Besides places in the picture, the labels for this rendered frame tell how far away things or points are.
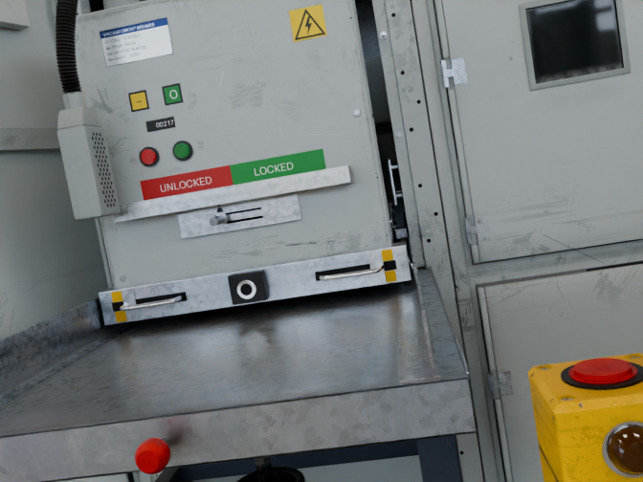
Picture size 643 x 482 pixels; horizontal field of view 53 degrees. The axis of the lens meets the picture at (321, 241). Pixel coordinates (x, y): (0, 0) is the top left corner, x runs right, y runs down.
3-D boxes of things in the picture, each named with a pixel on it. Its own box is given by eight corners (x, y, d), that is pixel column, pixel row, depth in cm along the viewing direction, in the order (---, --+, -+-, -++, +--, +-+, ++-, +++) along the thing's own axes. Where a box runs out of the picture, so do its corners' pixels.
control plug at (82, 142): (102, 216, 101) (79, 103, 99) (74, 221, 101) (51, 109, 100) (123, 212, 108) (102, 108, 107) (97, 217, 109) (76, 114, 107)
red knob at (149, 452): (166, 476, 61) (160, 444, 60) (134, 480, 61) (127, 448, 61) (182, 455, 65) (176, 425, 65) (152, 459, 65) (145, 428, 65)
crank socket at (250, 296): (266, 300, 106) (260, 271, 106) (231, 306, 107) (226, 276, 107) (269, 297, 109) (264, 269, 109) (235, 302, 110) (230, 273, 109)
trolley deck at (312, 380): (478, 432, 61) (470, 372, 61) (-104, 500, 69) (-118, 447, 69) (435, 295, 128) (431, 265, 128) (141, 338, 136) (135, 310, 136)
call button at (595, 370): (650, 398, 39) (647, 372, 38) (581, 405, 39) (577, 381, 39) (627, 377, 43) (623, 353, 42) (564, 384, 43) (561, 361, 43)
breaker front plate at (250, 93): (390, 255, 106) (343, -40, 102) (115, 297, 113) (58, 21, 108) (390, 254, 107) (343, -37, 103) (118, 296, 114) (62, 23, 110)
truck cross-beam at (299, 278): (411, 280, 106) (406, 244, 105) (104, 325, 113) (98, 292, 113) (410, 275, 111) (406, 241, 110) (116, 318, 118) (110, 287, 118)
